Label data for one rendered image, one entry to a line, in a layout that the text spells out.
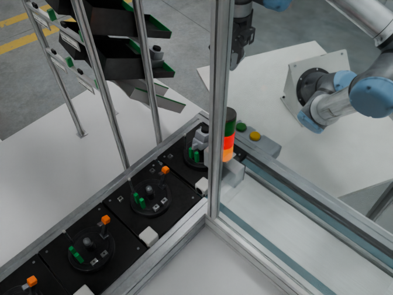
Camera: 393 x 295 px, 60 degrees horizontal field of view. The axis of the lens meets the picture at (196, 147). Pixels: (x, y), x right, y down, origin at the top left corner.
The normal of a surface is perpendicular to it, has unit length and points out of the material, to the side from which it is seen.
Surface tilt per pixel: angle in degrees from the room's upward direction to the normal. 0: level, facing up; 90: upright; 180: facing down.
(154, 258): 0
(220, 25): 90
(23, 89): 0
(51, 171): 0
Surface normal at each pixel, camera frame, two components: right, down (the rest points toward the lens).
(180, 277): -0.02, -0.62
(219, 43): -0.69, 0.58
